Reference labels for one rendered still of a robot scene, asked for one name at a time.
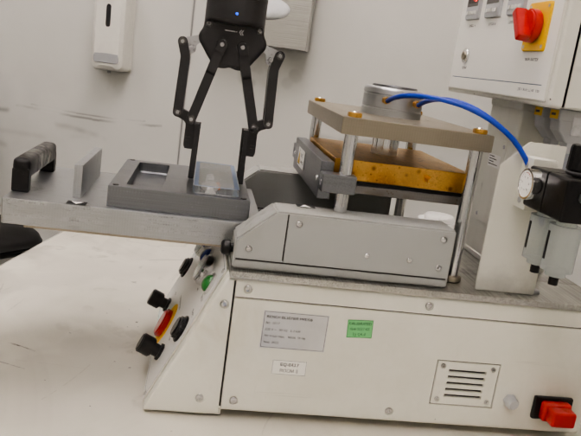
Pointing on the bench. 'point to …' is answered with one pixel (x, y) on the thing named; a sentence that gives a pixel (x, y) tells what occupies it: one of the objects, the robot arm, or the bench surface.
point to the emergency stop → (162, 322)
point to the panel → (184, 294)
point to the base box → (376, 358)
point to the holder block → (170, 192)
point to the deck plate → (565, 295)
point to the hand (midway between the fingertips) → (218, 155)
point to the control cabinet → (517, 117)
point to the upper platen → (398, 171)
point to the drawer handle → (23, 169)
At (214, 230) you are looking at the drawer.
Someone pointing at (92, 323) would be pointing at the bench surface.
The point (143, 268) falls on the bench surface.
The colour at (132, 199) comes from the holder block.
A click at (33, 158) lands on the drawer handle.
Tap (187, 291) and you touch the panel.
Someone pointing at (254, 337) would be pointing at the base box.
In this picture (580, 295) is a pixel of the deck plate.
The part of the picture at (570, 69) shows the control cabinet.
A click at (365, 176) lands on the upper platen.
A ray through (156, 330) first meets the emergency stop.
